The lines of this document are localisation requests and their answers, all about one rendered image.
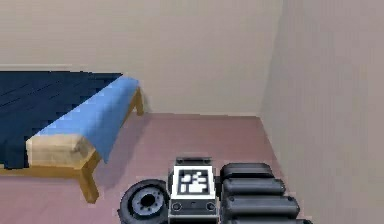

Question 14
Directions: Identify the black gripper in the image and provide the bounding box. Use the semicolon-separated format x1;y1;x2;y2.
117;178;172;224

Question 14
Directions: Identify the wooden bed with blue cover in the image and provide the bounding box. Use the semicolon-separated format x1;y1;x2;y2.
0;70;145;205

